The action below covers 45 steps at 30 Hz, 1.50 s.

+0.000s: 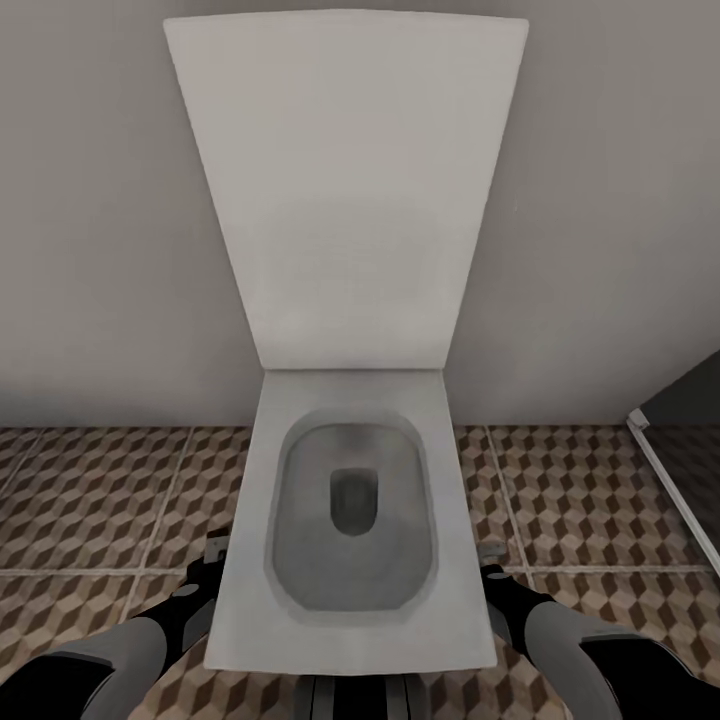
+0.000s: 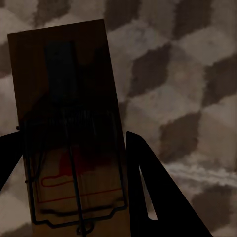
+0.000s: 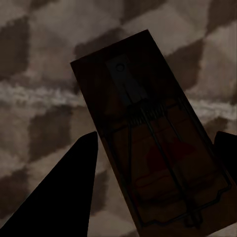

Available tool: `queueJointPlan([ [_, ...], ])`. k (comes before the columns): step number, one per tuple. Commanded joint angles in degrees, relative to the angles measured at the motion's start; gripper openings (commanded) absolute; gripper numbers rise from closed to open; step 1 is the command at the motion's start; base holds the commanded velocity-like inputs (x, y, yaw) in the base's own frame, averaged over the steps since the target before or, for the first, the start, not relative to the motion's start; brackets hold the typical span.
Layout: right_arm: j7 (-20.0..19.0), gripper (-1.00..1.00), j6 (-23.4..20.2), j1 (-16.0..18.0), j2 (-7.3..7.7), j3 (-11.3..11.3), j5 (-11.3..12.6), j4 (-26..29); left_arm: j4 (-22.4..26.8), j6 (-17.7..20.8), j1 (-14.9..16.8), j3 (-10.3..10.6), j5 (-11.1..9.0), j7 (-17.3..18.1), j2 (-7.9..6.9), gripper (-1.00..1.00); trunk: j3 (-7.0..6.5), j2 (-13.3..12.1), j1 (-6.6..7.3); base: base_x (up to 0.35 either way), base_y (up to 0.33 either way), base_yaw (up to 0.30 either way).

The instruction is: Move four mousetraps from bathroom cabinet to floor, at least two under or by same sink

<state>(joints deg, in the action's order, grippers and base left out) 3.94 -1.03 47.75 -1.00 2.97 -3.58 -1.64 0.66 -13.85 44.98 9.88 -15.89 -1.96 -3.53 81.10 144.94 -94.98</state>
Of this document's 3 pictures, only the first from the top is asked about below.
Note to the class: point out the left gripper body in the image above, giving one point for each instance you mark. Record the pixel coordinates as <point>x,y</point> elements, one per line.
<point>198,567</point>

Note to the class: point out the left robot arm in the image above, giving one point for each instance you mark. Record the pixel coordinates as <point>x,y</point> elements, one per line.
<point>105,676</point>

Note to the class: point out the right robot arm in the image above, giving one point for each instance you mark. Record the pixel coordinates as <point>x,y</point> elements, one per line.
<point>602,670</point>

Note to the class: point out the shower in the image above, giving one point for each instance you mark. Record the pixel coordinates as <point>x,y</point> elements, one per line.
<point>695,526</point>

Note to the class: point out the door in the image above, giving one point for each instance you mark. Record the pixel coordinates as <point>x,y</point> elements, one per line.
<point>682,425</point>

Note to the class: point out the toilet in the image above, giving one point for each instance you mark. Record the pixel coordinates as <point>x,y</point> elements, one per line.
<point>349,154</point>

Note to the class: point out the robot trunk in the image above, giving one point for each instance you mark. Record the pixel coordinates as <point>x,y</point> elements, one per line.
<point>366,697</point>

